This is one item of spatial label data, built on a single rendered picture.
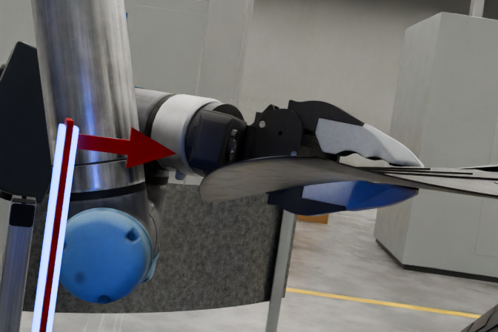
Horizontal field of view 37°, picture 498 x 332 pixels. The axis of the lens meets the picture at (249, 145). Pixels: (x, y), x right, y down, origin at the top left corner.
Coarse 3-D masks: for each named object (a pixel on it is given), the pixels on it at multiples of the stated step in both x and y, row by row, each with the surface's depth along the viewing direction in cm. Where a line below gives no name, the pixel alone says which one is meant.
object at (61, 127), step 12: (60, 132) 41; (60, 144) 41; (60, 156) 41; (60, 168) 41; (48, 204) 43; (48, 216) 41; (48, 228) 41; (48, 240) 41; (48, 252) 41; (36, 300) 42; (36, 312) 41; (36, 324) 41
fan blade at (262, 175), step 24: (240, 168) 42; (264, 168) 41; (288, 168) 39; (312, 168) 38; (336, 168) 37; (360, 168) 37; (384, 168) 49; (408, 168) 49; (432, 168) 51; (456, 168) 53; (480, 168) 53; (216, 192) 53; (240, 192) 55; (264, 192) 57; (456, 192) 41; (480, 192) 42
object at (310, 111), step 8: (288, 104) 62; (296, 104) 61; (304, 104) 61; (312, 104) 60; (320, 104) 60; (328, 104) 59; (296, 112) 61; (304, 112) 61; (312, 112) 60; (320, 112) 60; (328, 112) 59; (336, 112) 59; (344, 112) 58; (304, 120) 60; (312, 120) 60; (336, 120) 59; (344, 120) 58; (352, 120) 58; (304, 128) 60; (312, 128) 60
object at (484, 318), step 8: (488, 312) 67; (496, 312) 66; (480, 320) 67; (488, 320) 65; (496, 320) 63; (464, 328) 69; (472, 328) 66; (480, 328) 65; (488, 328) 63; (496, 328) 62
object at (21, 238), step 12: (12, 228) 91; (24, 228) 92; (12, 240) 91; (24, 240) 92; (12, 252) 91; (24, 252) 92; (12, 264) 92; (24, 264) 92; (12, 276) 93; (24, 276) 92; (0, 288) 91; (12, 288) 93; (24, 288) 92; (0, 300) 92; (12, 300) 93; (0, 312) 92; (12, 312) 92; (0, 324) 92; (12, 324) 92
